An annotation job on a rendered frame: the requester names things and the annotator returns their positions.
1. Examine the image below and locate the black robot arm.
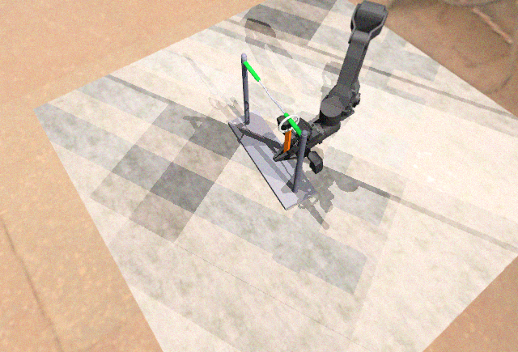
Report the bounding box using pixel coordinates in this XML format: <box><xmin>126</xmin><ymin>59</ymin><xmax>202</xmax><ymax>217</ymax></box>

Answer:
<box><xmin>298</xmin><ymin>0</ymin><xmax>389</xmax><ymax>145</ymax></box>

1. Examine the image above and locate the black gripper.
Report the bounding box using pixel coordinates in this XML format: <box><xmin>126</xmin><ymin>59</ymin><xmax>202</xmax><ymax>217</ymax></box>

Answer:
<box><xmin>273</xmin><ymin>115</ymin><xmax>326</xmax><ymax>174</ymax></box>

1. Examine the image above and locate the orange handle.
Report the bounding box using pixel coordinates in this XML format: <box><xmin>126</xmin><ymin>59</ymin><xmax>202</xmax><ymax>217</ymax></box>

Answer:
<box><xmin>278</xmin><ymin>115</ymin><xmax>299</xmax><ymax>153</ymax></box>

